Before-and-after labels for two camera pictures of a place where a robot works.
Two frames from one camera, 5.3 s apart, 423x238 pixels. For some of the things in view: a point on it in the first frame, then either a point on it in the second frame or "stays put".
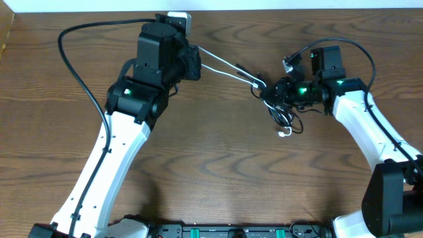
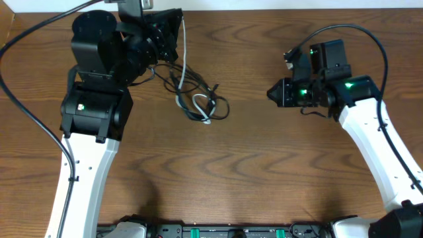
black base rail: (268, 231) stays put
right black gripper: (275, 91) stays put
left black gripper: (192, 63) → (168, 30)
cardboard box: (6, 18) stays put
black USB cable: (283, 116) → (196, 97)
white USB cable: (279, 110) → (182, 81)
